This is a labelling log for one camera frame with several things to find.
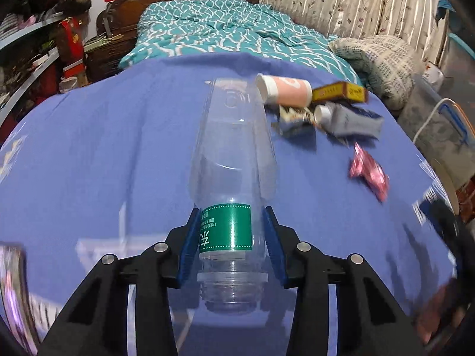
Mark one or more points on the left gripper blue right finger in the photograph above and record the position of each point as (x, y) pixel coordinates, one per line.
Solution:
(281, 243)

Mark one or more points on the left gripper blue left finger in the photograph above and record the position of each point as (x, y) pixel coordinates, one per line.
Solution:
(189, 241)

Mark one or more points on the clear plastic bottle green label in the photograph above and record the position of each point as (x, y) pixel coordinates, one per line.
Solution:
(233, 177)

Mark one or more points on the red foil wrapper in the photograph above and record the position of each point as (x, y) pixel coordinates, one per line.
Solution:
(364, 166)

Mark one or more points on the brown snack wrapper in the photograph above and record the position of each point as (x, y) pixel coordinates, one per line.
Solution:
(293, 121)

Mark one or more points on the grey white squeeze tube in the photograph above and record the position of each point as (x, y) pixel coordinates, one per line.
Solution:
(347, 121)

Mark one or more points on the pink paper cup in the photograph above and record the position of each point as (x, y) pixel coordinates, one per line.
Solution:
(284, 91)

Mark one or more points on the brown yellow cigarette box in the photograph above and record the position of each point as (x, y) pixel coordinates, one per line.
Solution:
(340, 91)

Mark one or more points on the beige round trash bin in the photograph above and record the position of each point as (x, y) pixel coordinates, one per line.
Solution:
(446, 183)

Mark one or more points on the blue patterned tablecloth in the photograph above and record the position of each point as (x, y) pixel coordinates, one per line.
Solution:
(106, 167)

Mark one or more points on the beige checked folded blanket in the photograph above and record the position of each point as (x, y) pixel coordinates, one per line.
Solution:
(388, 64)

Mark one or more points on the teal white patterned duvet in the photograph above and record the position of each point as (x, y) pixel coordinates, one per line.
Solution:
(190, 27)

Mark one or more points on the tall clear storage bin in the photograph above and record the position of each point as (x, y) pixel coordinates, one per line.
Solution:
(457, 66)

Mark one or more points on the beige floral curtain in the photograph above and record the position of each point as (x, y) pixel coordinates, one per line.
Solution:
(414, 21)

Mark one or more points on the cluttered metal shelf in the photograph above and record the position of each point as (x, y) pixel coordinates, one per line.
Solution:
(39, 38)

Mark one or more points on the clear storage box blue handle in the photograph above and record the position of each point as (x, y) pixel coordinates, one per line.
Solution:
(438, 131)

